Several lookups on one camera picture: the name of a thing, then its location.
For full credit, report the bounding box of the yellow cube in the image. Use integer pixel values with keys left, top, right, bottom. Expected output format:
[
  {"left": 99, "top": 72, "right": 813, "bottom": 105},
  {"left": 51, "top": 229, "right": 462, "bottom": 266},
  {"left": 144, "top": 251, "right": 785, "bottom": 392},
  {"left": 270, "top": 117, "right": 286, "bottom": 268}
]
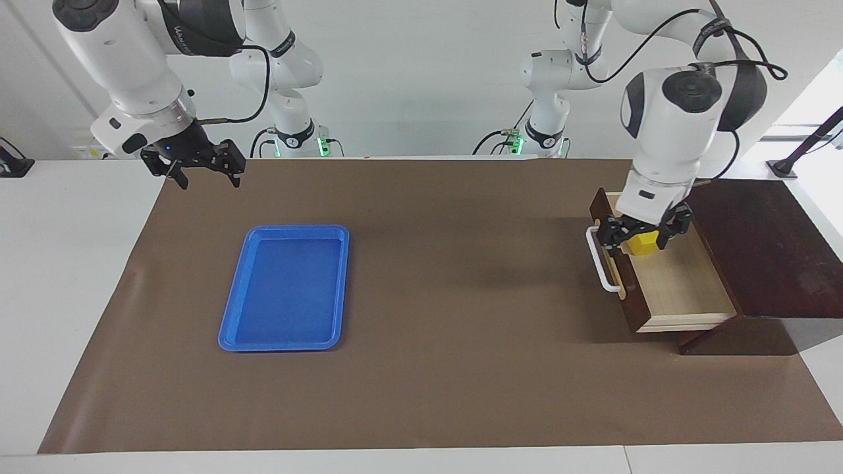
[{"left": 626, "top": 230, "right": 660, "bottom": 257}]

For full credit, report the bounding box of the wooden drawer with white handle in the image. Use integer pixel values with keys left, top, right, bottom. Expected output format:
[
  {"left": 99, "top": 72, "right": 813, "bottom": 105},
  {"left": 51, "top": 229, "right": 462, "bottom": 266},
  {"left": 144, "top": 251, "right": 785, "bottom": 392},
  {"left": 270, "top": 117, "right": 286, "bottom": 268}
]
[{"left": 585, "top": 187, "right": 740, "bottom": 334}]

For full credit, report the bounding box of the dark wooden cabinet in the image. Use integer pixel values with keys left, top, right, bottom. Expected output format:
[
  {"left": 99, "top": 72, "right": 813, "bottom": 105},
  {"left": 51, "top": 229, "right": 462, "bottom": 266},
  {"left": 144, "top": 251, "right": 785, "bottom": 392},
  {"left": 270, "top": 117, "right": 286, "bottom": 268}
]
[{"left": 677, "top": 178, "right": 843, "bottom": 357}]

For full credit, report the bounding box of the blue plastic tray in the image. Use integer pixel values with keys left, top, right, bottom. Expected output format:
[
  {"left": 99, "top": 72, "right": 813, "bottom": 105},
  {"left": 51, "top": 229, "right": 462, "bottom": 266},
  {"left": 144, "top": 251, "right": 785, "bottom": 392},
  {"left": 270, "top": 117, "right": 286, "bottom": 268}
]
[{"left": 218, "top": 224, "right": 350, "bottom": 353}]

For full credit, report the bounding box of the brown table mat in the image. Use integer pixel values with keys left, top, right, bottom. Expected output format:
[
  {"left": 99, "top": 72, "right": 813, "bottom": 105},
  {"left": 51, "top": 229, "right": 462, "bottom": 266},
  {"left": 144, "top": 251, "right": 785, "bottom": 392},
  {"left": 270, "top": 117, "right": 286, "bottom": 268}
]
[{"left": 38, "top": 158, "right": 843, "bottom": 455}]

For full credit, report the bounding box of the black right base cable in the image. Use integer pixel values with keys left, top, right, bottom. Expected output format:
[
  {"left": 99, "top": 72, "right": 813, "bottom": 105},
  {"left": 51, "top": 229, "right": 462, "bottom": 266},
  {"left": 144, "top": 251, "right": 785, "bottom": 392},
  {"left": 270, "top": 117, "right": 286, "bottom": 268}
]
[{"left": 249, "top": 128, "right": 277, "bottom": 159}]

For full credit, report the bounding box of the black base cable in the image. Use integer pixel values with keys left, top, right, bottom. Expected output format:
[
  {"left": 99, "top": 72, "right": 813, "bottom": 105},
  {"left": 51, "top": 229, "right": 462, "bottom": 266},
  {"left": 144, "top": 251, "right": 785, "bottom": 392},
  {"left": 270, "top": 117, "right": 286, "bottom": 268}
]
[
  {"left": 249, "top": 128, "right": 277, "bottom": 159},
  {"left": 472, "top": 99, "right": 535, "bottom": 156}
]

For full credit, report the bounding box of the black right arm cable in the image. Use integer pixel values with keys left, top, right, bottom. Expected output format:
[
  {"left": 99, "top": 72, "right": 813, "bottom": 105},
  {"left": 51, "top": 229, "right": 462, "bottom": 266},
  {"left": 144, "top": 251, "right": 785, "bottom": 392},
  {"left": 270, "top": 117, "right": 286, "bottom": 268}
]
[{"left": 198, "top": 41, "right": 273, "bottom": 126}]

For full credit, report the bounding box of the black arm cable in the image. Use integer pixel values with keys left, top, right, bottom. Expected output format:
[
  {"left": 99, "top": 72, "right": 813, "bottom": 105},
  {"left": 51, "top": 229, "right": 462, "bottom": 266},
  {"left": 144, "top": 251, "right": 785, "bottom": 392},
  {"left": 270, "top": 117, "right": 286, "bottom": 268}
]
[
  {"left": 198, "top": 41, "right": 273, "bottom": 126},
  {"left": 580, "top": 0, "right": 789, "bottom": 182}
]

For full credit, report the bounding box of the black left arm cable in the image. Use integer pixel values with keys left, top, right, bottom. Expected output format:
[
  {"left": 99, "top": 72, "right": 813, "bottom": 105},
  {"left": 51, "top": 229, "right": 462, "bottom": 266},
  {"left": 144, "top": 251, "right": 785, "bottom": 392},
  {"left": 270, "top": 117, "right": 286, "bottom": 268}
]
[{"left": 580, "top": 0, "right": 789, "bottom": 182}]

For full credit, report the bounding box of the black left base cable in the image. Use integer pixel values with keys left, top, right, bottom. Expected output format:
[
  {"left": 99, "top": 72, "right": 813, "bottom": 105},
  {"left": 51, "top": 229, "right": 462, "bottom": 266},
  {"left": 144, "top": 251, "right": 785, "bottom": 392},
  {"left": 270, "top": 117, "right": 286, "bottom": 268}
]
[{"left": 472, "top": 99, "right": 535, "bottom": 156}]

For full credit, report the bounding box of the black clamp mount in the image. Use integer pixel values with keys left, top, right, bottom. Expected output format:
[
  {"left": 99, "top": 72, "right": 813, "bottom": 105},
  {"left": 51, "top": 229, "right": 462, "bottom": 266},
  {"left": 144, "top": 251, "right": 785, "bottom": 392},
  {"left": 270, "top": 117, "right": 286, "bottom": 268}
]
[{"left": 0, "top": 137, "right": 35, "bottom": 178}]

